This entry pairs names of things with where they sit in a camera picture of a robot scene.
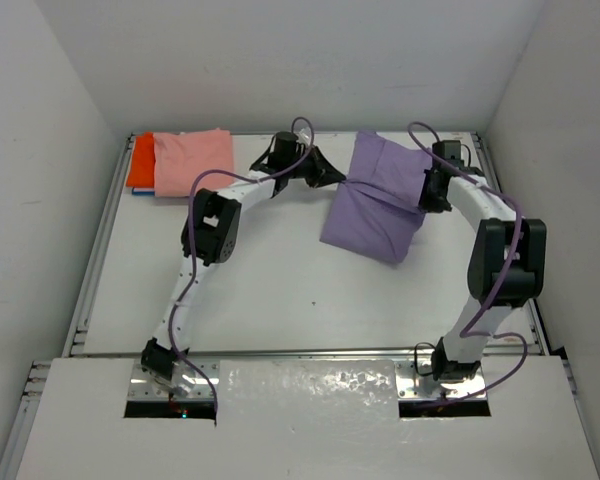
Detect purple t-shirt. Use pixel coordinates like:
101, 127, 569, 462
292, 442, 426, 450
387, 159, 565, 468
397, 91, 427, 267
320, 132, 432, 264

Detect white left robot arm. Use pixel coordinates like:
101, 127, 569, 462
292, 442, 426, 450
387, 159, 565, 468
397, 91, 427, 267
141, 131, 346, 386

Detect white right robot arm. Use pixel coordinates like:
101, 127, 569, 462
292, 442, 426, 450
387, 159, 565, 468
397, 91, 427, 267
419, 140, 547, 383

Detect folded pink t-shirt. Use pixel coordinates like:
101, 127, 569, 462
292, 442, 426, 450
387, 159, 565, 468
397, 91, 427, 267
153, 129, 235, 198

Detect folded orange t-shirt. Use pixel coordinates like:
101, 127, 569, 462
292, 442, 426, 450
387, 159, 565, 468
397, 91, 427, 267
126, 132, 156, 189

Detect white foam front cover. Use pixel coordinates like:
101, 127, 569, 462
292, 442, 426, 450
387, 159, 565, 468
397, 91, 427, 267
18, 357, 597, 479

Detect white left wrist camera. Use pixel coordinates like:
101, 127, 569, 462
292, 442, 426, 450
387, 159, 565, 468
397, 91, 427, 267
297, 126, 314, 145

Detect aluminium right table rail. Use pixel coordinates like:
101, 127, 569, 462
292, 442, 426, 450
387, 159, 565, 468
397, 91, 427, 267
470, 132, 547, 355

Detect aluminium table rail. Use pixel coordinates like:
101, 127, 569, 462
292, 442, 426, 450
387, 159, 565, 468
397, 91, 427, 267
61, 134, 135, 358
470, 132, 547, 355
67, 344, 545, 361

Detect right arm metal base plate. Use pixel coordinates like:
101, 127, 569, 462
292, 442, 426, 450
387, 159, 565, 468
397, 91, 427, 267
395, 359, 486, 403

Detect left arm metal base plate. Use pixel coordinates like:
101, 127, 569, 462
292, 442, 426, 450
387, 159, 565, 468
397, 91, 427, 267
127, 364, 219, 402

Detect aluminium left table rail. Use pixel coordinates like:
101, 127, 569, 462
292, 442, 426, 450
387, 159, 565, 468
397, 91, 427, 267
61, 134, 135, 358

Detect aluminium front table rail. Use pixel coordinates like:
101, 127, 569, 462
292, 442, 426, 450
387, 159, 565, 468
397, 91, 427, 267
67, 344, 545, 361

